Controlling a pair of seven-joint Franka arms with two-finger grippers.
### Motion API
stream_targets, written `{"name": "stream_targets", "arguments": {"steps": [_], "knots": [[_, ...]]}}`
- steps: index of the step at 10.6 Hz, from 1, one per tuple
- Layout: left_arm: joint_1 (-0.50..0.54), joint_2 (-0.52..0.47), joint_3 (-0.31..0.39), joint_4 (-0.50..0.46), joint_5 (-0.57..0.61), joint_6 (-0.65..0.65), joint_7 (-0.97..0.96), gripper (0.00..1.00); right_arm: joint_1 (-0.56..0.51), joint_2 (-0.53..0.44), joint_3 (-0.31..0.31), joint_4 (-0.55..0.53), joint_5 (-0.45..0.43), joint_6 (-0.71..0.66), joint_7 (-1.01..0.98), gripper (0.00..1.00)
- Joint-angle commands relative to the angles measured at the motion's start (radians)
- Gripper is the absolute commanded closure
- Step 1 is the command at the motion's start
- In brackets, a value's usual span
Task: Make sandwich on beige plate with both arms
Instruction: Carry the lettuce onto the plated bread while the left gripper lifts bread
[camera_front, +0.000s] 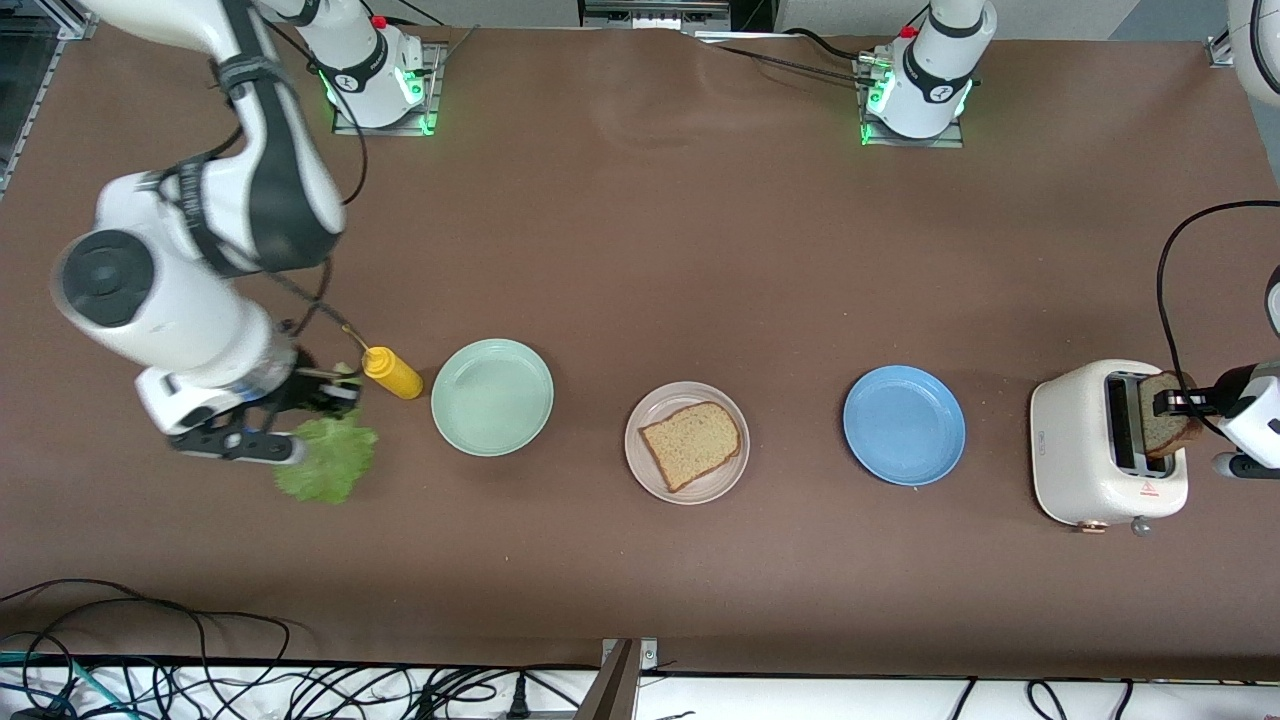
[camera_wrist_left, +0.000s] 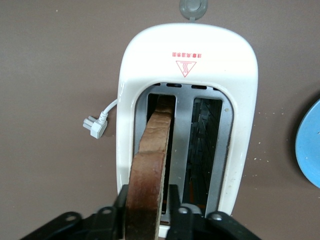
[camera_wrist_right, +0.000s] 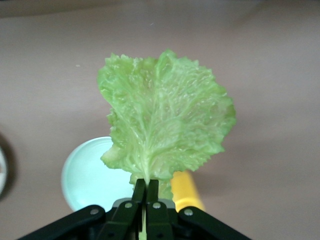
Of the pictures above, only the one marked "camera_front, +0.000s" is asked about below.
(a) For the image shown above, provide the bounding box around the beige plate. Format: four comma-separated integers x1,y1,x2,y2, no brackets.
624,380,752,506

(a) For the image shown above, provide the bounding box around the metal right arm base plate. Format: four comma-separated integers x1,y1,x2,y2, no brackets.
331,42,442,137

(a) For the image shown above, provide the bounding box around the blue plate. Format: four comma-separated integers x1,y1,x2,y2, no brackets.
842,364,968,488

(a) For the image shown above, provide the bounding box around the teal cable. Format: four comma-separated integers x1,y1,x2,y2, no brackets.
0,650,113,719

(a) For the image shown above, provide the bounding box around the aluminium frame rail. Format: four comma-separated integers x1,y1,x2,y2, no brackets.
0,0,99,196

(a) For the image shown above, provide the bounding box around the black cable to arm base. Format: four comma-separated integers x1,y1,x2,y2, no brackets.
698,28,873,83

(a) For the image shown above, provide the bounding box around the brown bread slice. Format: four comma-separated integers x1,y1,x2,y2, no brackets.
638,401,743,493
1138,370,1204,461

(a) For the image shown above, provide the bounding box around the aluminium profile post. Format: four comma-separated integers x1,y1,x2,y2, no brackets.
575,638,659,720

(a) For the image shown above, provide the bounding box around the long thin black cable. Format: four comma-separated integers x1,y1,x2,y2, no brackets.
0,577,293,669

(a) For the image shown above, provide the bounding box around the green lettuce leaf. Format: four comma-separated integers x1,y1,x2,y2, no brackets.
275,415,379,505

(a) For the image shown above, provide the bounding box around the aluminium frame bar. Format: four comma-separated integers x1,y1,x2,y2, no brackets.
579,0,734,32

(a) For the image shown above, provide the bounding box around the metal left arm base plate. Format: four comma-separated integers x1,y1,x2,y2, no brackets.
858,55,967,150

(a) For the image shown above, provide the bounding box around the mint green plate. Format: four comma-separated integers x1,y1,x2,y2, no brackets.
430,338,556,459

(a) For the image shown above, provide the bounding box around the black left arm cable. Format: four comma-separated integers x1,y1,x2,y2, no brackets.
1157,200,1280,441

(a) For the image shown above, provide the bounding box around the yellow mustard squeeze bottle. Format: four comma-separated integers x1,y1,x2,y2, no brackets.
341,322,425,401

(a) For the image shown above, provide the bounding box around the white two-slot toaster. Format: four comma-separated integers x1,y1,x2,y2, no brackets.
1030,358,1191,538

